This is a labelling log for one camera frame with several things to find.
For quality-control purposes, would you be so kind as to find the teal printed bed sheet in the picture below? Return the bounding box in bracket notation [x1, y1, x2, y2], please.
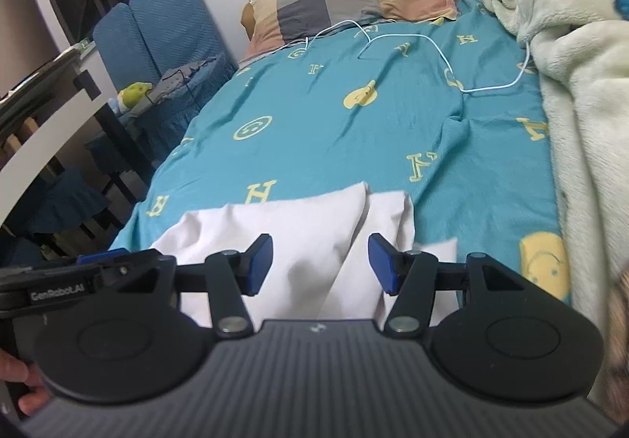
[108, 0, 573, 306]

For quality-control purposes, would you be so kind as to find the blue padded chair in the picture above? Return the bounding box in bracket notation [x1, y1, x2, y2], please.
[128, 0, 239, 164]
[92, 3, 148, 95]

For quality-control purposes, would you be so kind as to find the blue skirted chair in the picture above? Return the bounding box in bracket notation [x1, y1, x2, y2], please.
[0, 126, 129, 267]

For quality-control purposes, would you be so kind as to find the pale green fleece blanket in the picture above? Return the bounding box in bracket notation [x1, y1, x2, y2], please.
[480, 0, 629, 400]

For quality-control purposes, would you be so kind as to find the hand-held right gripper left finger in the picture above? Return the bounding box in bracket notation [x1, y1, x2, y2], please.
[101, 233, 274, 339]

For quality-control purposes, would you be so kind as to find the green plush toy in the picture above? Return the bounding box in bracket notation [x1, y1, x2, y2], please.
[115, 81, 154, 114]

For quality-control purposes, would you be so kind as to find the white cable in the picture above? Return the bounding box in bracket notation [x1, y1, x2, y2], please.
[287, 0, 629, 95]

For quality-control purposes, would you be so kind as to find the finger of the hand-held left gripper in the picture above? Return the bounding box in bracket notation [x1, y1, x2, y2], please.
[76, 248, 130, 266]

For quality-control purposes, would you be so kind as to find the white desk with black legs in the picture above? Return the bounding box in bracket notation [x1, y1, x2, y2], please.
[0, 45, 153, 233]

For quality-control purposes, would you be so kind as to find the grey refrigerator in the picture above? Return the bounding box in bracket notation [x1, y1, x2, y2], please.
[0, 0, 62, 92]

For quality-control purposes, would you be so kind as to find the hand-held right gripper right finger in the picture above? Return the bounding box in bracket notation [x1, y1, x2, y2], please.
[368, 232, 537, 337]

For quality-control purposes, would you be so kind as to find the person's left hand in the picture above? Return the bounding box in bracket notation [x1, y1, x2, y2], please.
[0, 350, 48, 416]

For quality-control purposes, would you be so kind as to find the white garment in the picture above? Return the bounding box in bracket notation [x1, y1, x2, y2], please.
[147, 181, 460, 328]

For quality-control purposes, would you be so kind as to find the grey cloth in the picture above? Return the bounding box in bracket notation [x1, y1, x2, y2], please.
[147, 57, 219, 107]

